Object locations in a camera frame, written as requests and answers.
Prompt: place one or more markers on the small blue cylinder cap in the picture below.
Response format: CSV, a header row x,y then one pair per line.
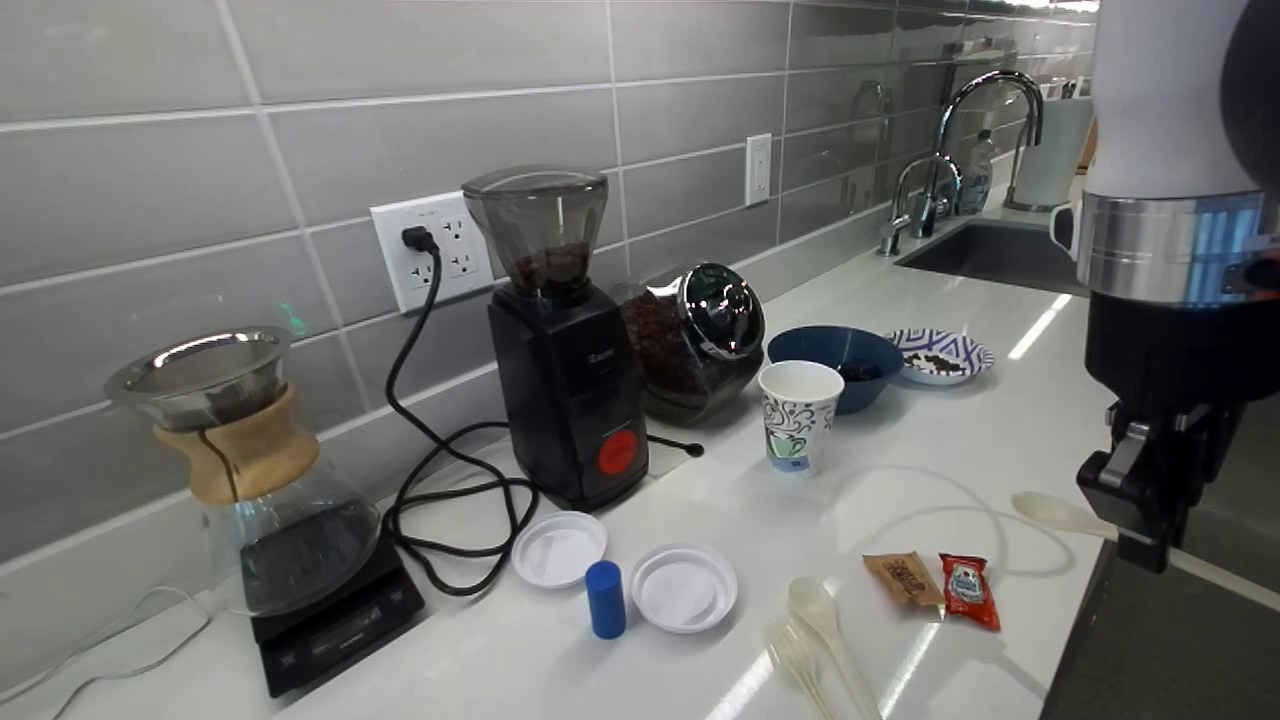
x,y
604,600

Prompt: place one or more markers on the white round saucer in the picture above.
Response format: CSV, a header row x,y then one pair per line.
x,y
680,584

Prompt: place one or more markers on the patterned paper cup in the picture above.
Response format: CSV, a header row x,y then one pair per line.
x,y
797,427

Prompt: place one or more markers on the white wall outlet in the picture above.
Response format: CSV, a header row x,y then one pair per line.
x,y
453,254

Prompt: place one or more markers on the white plastic cup lid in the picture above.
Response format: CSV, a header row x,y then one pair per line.
x,y
563,548

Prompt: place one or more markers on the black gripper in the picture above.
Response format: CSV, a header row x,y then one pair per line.
x,y
1183,355

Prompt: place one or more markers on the glass pour-over carafe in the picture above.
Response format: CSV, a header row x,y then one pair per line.
x,y
282,520

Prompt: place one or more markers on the tall chrome faucet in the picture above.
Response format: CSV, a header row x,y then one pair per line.
x,y
994,81

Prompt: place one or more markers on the cream plastic cutlery piece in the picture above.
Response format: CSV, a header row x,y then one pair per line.
x,y
794,660
812,600

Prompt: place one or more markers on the black coffee grinder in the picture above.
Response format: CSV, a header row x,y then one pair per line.
x,y
565,386

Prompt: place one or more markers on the white wall switch plate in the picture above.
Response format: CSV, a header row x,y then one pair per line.
x,y
757,164

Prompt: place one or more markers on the glass jar of coffee beans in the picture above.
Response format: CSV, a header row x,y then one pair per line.
x,y
693,346

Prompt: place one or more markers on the dark blue bowl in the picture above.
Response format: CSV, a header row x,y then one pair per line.
x,y
866,361

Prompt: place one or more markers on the black coffee scale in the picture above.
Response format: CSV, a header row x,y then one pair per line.
x,y
333,634

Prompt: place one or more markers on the small chrome faucet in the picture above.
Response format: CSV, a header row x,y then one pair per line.
x,y
924,186

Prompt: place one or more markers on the brown sugar packet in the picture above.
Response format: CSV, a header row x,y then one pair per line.
x,y
900,583

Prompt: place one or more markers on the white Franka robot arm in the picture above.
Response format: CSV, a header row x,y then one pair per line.
x,y
1162,104

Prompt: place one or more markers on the thin black stick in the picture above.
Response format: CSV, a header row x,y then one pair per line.
x,y
693,451

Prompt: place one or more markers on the coffee beans pile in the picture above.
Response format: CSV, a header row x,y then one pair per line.
x,y
940,361

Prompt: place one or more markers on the blue patterned paper plate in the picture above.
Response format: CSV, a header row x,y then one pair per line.
x,y
974,355

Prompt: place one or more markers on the red ketchup packet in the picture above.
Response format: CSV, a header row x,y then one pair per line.
x,y
971,591

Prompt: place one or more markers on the dark sink basin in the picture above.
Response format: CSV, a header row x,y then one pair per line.
x,y
1000,254

